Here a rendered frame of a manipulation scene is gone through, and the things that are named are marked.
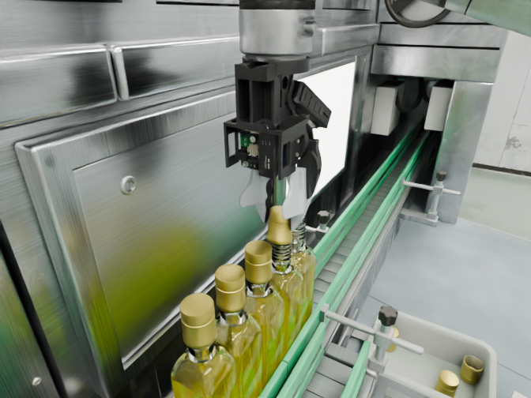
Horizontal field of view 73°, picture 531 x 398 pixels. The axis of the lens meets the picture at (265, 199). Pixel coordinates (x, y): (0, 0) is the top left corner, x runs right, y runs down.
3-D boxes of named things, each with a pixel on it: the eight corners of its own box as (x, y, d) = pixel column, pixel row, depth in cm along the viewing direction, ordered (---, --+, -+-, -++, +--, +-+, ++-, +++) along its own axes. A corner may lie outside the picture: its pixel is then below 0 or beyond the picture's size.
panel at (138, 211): (337, 167, 116) (348, 54, 101) (345, 170, 115) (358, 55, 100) (94, 392, 47) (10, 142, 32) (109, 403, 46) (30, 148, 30)
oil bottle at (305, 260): (284, 326, 70) (287, 233, 61) (310, 337, 68) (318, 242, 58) (269, 347, 66) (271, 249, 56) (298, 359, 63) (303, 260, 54)
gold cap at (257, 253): (254, 264, 49) (254, 236, 47) (276, 272, 48) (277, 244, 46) (239, 278, 47) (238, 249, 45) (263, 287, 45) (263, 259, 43)
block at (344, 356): (328, 363, 70) (331, 338, 67) (377, 386, 66) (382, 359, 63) (321, 377, 68) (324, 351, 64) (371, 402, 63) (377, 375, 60)
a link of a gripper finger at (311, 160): (284, 197, 46) (276, 129, 42) (290, 192, 47) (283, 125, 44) (318, 200, 43) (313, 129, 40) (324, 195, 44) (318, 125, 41)
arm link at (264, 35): (263, 10, 40) (332, 10, 37) (263, 54, 42) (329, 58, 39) (223, 9, 35) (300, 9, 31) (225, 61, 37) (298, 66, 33)
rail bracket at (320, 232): (303, 249, 94) (306, 204, 88) (328, 257, 91) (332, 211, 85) (296, 257, 91) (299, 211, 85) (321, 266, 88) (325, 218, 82)
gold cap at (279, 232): (273, 232, 52) (276, 203, 51) (296, 238, 50) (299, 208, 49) (261, 239, 49) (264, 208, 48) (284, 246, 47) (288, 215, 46)
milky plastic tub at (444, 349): (376, 332, 85) (382, 304, 81) (484, 375, 75) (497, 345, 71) (353, 392, 72) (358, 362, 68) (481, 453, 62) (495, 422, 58)
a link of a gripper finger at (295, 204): (273, 247, 44) (263, 176, 41) (295, 225, 49) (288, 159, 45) (296, 251, 42) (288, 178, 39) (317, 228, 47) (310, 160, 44)
